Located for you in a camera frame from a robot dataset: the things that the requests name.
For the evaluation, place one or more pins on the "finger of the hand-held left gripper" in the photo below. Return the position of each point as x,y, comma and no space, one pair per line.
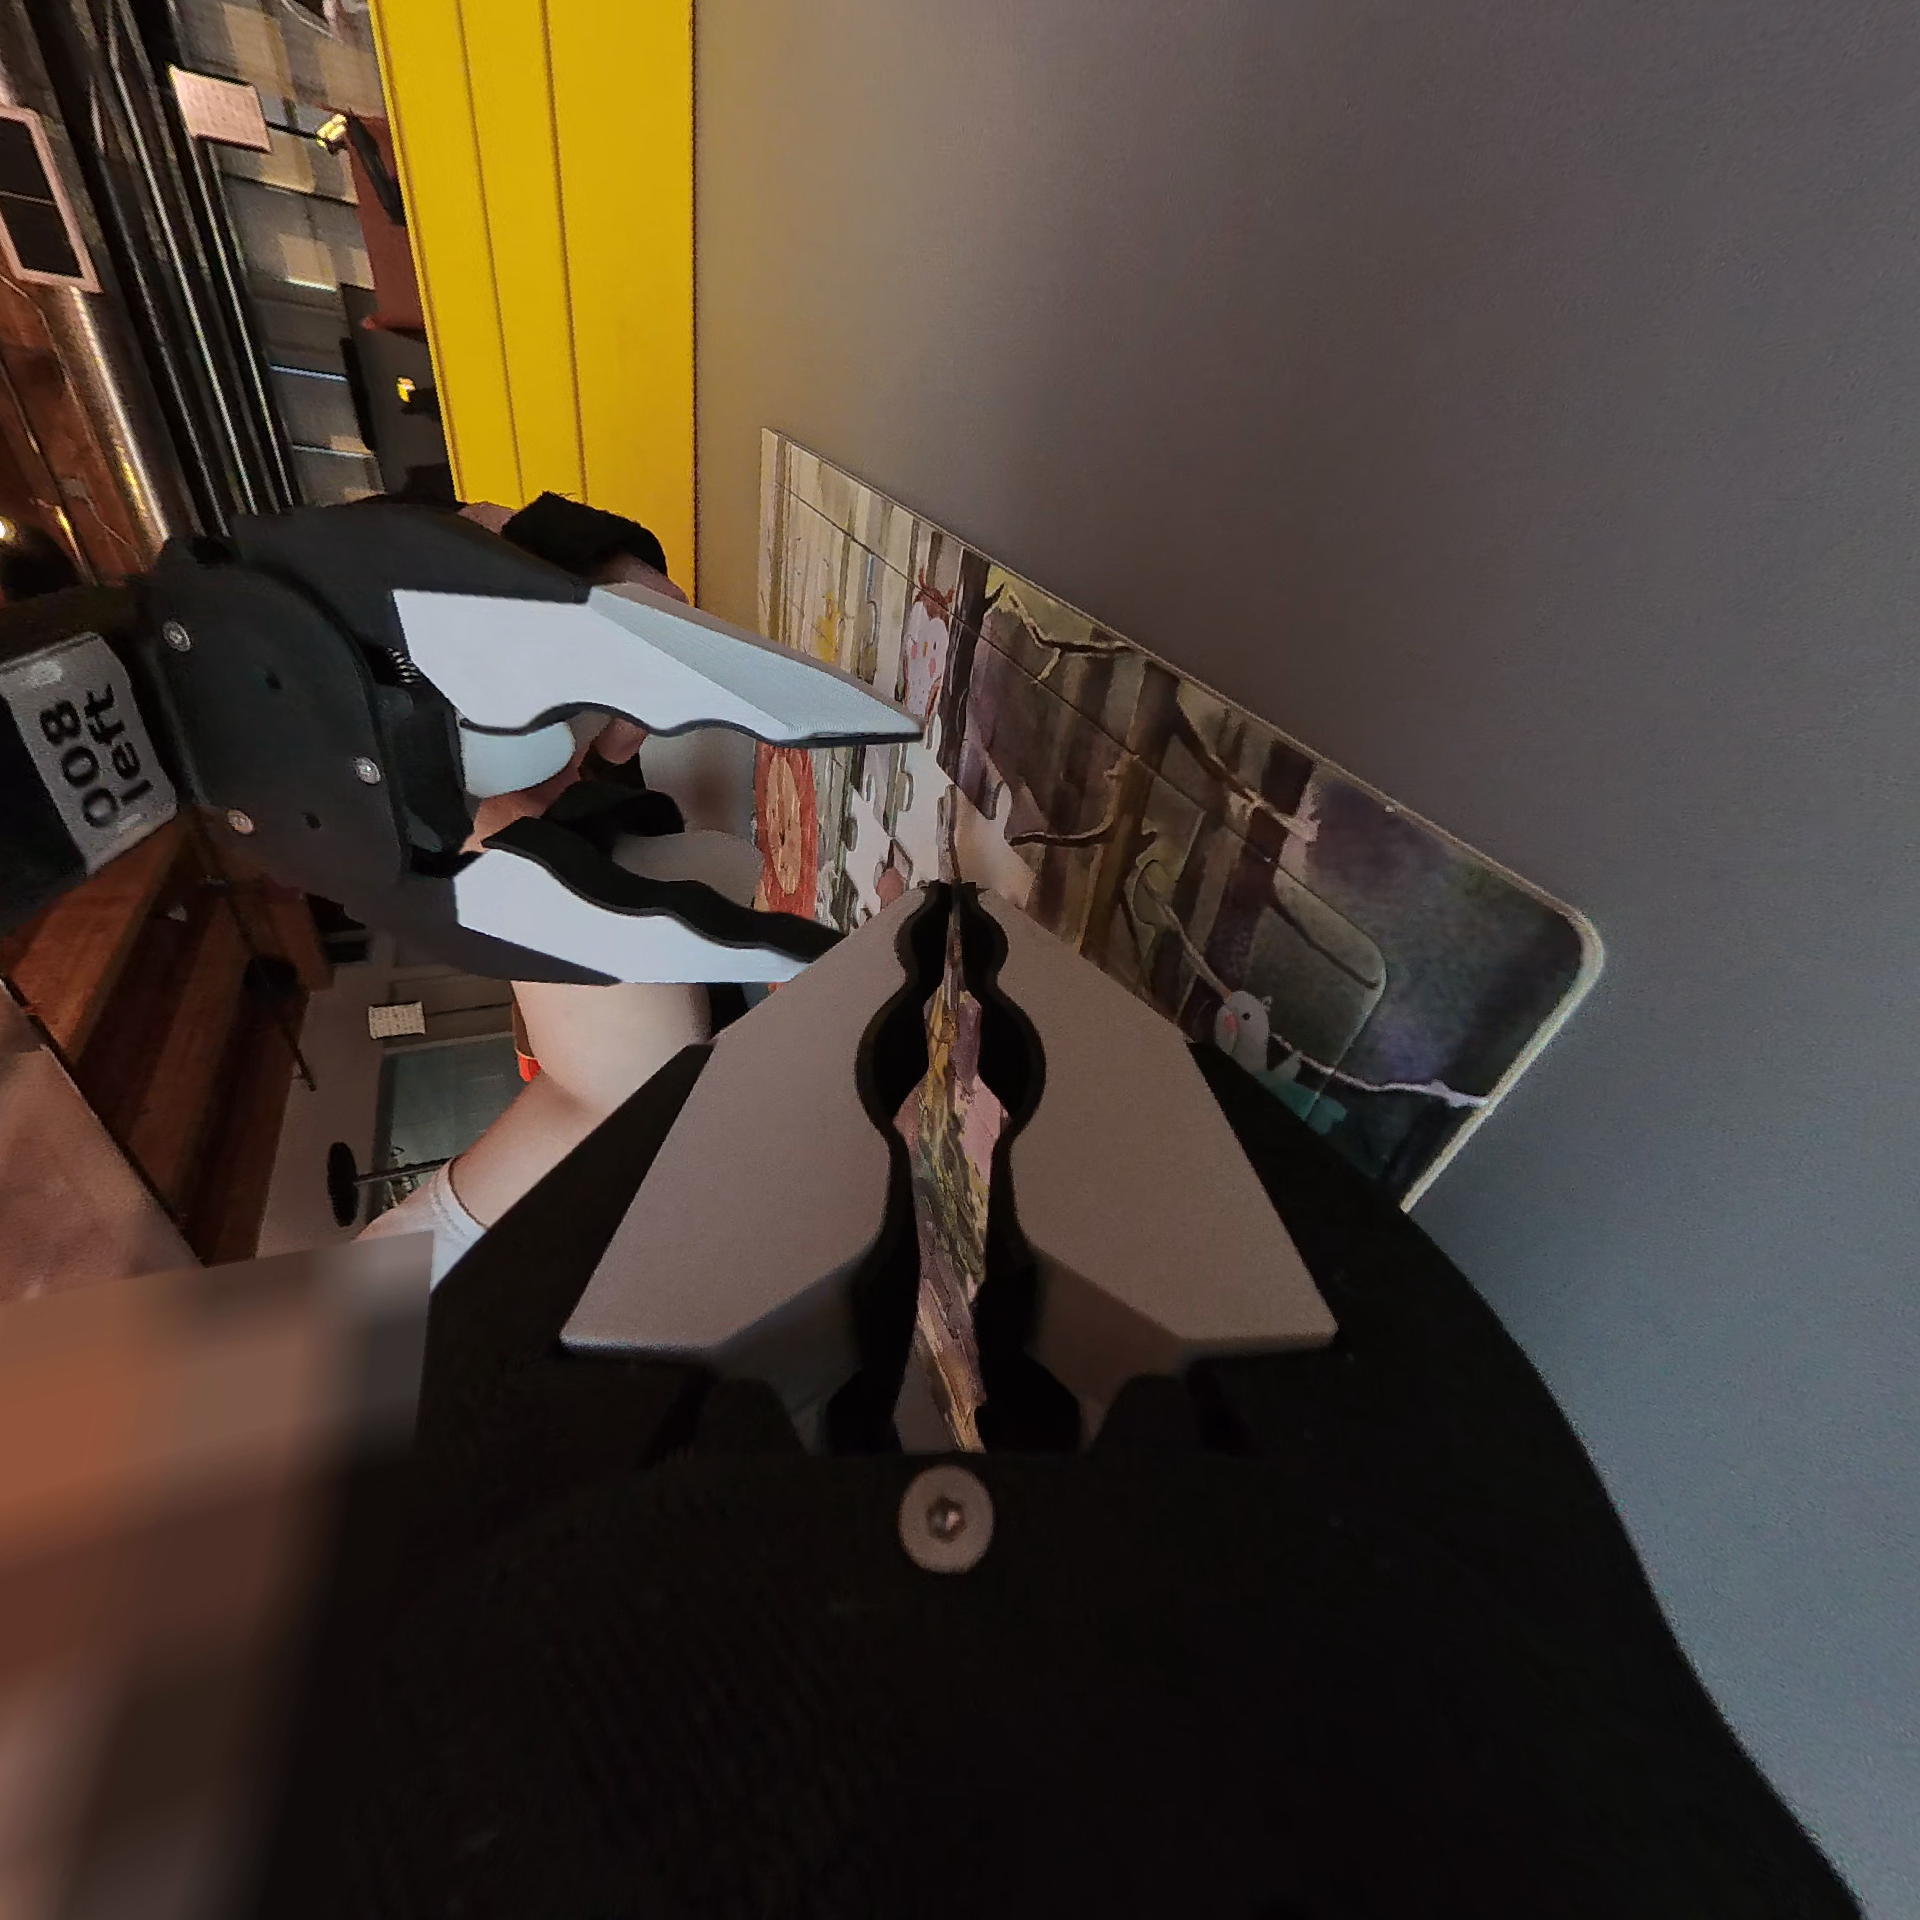
599,938
660,661

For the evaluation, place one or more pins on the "animal jigsaw puzzle board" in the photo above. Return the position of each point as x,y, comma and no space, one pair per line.
1200,839

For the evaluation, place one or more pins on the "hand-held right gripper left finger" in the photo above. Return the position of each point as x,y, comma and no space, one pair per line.
733,1200

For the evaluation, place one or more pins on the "person's left forearm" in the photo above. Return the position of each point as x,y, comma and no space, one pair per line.
599,1080

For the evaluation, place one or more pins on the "black light stand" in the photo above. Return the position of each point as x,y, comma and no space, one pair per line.
341,1178

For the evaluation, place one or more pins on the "person's left hand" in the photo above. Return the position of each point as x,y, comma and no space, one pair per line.
618,740

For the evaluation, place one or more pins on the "yellow plastic bin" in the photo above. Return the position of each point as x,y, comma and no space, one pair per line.
540,224

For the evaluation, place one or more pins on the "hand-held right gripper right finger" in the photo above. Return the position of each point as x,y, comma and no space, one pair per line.
1171,1200

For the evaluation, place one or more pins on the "grey desk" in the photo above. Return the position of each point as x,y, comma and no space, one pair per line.
1349,376

